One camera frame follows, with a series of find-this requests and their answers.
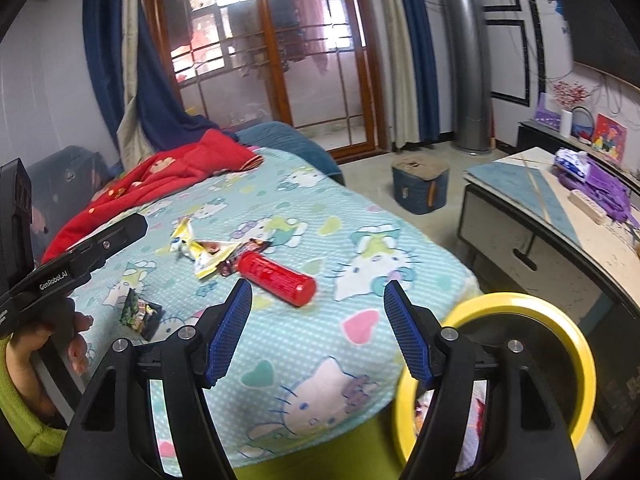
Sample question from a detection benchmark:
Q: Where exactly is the cartoon cat printed blanket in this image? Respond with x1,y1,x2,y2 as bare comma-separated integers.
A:
37,147,483,476

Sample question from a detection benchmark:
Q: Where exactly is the wooden framed glass door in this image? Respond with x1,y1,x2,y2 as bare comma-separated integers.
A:
145,0,391,161

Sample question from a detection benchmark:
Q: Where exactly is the round blue ornament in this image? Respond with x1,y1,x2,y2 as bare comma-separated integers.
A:
571,106,596,142

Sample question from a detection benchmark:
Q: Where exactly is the yellow rimmed waste bin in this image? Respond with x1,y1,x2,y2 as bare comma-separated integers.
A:
391,291,597,466

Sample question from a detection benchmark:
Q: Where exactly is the black television stand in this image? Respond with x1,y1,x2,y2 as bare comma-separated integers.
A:
516,120,640,186

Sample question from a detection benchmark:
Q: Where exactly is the person's left forearm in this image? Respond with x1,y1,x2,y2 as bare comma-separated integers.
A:
0,337,68,456

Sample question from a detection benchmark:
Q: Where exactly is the yellow snack wrapper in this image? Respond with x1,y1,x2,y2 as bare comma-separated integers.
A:
169,216,241,279

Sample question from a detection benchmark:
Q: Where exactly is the green snack packet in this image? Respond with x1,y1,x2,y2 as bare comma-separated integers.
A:
119,288,165,341

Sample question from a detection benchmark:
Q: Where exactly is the white coffee table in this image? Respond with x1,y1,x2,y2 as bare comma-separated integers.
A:
457,146,640,441

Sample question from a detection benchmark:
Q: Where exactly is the blue storage stool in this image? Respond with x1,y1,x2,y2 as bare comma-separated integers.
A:
391,156,450,215

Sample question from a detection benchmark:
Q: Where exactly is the silver tower air conditioner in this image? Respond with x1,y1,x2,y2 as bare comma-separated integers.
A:
438,0,493,153

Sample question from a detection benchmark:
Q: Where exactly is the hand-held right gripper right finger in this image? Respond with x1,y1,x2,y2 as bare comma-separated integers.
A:
383,280,581,480

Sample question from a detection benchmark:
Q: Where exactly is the cream curtain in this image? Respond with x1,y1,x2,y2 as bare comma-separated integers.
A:
116,0,157,171
372,0,418,153

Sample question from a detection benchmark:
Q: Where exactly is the red blossom decoration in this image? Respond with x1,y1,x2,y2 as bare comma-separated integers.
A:
552,80,593,111

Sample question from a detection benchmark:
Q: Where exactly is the red can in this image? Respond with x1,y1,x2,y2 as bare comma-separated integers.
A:
237,252,317,308

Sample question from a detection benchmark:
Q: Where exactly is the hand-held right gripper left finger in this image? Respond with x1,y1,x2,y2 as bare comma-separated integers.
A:
57,277,254,480

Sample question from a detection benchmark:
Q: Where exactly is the red fleece blanket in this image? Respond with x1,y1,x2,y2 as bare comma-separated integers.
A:
42,129,264,263

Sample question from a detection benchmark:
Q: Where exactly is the wall mounted television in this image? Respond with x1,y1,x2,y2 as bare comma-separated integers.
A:
557,0,640,88

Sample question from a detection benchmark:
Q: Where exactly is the dark blue curtain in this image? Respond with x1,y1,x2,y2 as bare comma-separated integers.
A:
82,0,236,161

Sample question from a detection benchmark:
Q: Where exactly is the person's left hand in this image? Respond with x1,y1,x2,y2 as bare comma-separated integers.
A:
7,310,95,411

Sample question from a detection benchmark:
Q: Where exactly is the red picture book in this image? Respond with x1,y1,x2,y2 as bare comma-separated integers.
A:
592,113,628,163

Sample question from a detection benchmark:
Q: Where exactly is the blue white tissue packet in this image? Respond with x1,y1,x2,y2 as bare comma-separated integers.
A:
554,147,588,176

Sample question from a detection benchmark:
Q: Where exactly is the purple plastic bag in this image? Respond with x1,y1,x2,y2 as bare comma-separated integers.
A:
557,157,640,226

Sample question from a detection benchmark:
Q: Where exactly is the purple box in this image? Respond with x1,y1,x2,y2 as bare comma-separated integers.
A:
535,92,563,128

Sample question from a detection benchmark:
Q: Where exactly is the dark red snack wrapper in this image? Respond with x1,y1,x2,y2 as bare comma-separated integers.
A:
219,240,273,278

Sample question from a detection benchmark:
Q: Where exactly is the white power strip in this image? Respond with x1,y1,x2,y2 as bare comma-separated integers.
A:
570,190,608,225

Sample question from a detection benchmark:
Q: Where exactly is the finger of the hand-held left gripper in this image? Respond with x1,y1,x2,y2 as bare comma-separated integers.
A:
70,212,149,273

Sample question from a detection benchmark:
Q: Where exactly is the dark grey suitcase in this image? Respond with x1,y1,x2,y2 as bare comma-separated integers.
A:
25,145,121,261

